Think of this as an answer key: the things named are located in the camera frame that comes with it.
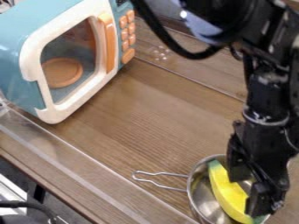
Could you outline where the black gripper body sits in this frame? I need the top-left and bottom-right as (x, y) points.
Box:
(230, 117), (299, 186)

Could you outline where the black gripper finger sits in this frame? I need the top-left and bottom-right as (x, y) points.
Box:
(246, 182), (290, 218)
(228, 139), (254, 182)

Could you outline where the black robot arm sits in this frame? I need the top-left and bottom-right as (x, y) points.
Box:
(178, 0), (299, 217)

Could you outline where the yellow toy banana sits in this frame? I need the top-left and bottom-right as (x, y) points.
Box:
(209, 159), (268, 224)

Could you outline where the orange microwave turntable plate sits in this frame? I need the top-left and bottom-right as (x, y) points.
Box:
(42, 58), (83, 88)

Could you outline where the blue toy microwave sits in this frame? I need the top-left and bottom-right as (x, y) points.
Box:
(0, 0), (137, 123)

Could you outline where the silver pot with wire handle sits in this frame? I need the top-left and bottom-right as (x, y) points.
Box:
(131, 153), (274, 224)

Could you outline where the black cable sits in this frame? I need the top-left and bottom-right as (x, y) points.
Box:
(130, 0), (232, 60)

